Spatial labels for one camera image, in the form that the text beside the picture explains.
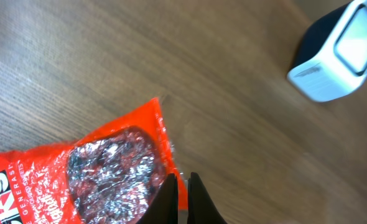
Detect red Hacks candy bag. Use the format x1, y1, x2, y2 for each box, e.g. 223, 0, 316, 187
0, 98, 178, 223

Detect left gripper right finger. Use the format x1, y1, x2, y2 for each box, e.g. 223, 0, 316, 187
187, 172, 227, 224

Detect white barcode scanner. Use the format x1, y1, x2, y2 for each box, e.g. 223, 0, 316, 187
287, 0, 367, 102

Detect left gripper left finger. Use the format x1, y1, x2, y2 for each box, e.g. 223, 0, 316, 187
137, 174, 178, 224

